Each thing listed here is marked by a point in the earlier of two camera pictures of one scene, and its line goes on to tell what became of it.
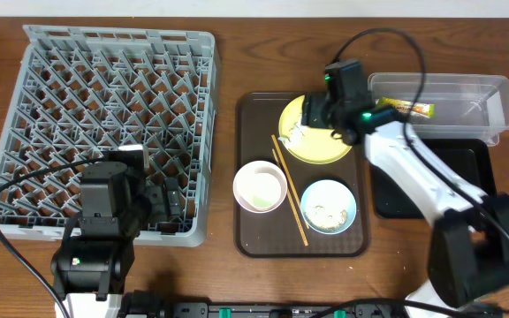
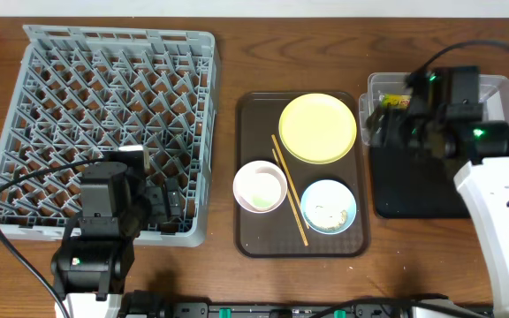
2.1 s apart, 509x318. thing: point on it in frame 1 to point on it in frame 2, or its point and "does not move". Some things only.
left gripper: x=166 y=200 does not move
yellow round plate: x=318 y=146 does not move
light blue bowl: x=328 y=207 does not move
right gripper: x=315 y=111 to x=392 y=128
